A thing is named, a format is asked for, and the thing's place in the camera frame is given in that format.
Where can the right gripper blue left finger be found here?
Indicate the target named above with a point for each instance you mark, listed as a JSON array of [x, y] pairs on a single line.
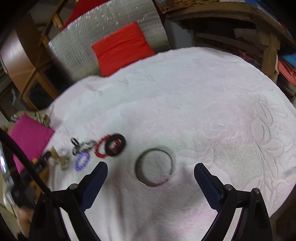
[[87, 190]]

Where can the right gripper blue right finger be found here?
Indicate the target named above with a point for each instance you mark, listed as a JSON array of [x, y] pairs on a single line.
[[216, 193]]

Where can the beige hair claw clip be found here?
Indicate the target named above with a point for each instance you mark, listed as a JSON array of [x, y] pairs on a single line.
[[57, 159]]

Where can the silver gold wristwatch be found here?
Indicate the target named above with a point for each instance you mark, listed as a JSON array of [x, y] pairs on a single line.
[[82, 147]]

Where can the black wide ring bangle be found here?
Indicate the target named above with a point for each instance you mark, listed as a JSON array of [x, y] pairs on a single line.
[[114, 145]]

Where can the gold metal bangle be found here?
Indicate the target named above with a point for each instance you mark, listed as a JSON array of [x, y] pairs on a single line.
[[154, 167]]

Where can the magenta pillow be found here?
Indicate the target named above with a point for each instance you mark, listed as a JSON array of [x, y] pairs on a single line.
[[31, 136]]

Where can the patterned beige cloth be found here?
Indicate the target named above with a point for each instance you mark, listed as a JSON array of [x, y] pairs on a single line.
[[42, 118]]

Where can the white textured blanket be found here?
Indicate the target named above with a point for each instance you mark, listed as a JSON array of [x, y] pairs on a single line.
[[202, 106]]

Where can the wooden cabinet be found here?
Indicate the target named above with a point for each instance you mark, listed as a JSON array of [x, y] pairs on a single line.
[[26, 60]]

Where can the silver foil insulation panel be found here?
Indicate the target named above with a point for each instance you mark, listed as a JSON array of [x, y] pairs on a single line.
[[72, 47]]

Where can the small red cushion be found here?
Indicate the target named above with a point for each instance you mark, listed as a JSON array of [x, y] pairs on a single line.
[[122, 48]]

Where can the large red cushion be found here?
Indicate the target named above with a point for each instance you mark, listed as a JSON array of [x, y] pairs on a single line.
[[82, 7]]

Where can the wooden shelf table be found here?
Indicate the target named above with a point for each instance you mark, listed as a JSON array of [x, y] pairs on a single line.
[[237, 28]]

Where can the wicker basket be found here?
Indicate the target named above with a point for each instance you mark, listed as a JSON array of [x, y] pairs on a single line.
[[174, 5]]

